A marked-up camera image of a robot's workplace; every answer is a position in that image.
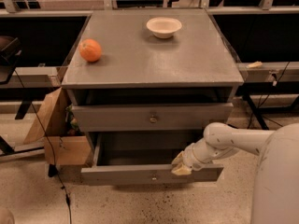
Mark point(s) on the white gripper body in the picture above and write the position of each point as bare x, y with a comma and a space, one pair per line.
189, 159

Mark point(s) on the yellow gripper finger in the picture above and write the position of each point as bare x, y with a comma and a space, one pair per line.
178, 160
181, 169

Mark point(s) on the grey drawer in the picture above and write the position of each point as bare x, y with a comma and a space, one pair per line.
108, 118
143, 157

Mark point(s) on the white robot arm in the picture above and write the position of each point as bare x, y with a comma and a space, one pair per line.
276, 185

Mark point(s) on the grey top drawer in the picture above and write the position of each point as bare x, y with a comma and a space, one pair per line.
108, 118

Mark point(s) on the grey drawer cabinet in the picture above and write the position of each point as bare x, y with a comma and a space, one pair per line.
137, 68

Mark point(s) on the black table leg right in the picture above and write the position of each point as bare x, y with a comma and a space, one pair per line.
255, 110

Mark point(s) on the small yellow sponge piece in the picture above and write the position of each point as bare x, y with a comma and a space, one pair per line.
254, 65

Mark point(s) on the brown cardboard box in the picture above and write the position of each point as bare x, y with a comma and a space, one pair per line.
50, 128

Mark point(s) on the white bowl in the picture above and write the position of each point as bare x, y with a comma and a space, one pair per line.
163, 27

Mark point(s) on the orange fruit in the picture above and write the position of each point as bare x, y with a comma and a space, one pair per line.
90, 50

